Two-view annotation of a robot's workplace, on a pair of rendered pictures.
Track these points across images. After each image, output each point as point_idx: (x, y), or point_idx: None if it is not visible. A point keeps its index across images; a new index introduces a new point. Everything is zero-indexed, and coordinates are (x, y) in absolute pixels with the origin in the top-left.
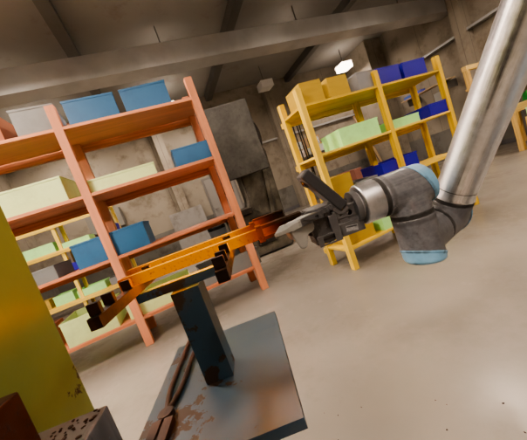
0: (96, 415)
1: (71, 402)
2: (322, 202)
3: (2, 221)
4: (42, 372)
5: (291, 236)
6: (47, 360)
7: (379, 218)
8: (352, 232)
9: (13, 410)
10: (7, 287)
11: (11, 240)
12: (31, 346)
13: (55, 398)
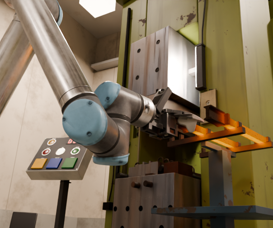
0: (171, 172)
1: (242, 194)
2: (163, 108)
3: (243, 112)
4: (234, 175)
5: (191, 130)
6: (238, 172)
7: (131, 124)
8: (147, 132)
9: (175, 163)
10: (234, 139)
11: (244, 120)
12: (234, 163)
13: (235, 187)
